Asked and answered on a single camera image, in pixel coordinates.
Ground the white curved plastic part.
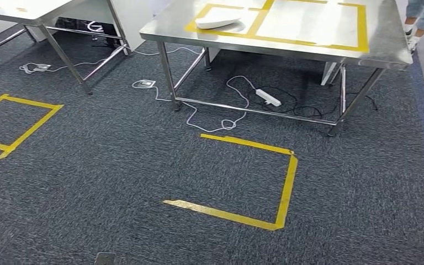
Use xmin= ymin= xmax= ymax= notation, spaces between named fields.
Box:
xmin=194 ymin=14 xmax=243 ymax=30

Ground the stainless steel workbench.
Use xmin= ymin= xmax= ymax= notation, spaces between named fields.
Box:
xmin=139 ymin=0 xmax=414 ymax=137

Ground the white power strip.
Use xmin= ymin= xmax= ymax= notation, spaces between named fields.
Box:
xmin=255 ymin=88 xmax=282 ymax=108

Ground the white desk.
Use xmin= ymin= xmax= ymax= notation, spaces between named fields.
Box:
xmin=25 ymin=0 xmax=172 ymax=51

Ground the stainless steel table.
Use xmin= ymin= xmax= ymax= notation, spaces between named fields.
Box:
xmin=0 ymin=0 xmax=133 ymax=96

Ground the white floor cable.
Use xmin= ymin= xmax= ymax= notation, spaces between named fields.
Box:
xmin=131 ymin=75 xmax=258 ymax=133

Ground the yellow floor tape frame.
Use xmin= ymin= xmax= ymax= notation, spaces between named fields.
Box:
xmin=0 ymin=94 xmax=65 ymax=160
xmin=162 ymin=133 xmax=299 ymax=231

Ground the black floor cable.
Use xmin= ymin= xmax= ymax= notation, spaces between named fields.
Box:
xmin=246 ymin=84 xmax=379 ymax=120

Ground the small yellow tape frame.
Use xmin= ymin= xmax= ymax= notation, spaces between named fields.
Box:
xmin=184 ymin=3 xmax=271 ymax=39

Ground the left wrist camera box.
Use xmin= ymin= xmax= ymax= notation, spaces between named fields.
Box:
xmin=94 ymin=252 xmax=117 ymax=265

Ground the large yellow tape frame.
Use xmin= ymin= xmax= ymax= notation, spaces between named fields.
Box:
xmin=246 ymin=0 xmax=369 ymax=54

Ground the white cable with socket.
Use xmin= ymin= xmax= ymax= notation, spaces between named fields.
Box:
xmin=19 ymin=45 xmax=203 ymax=75

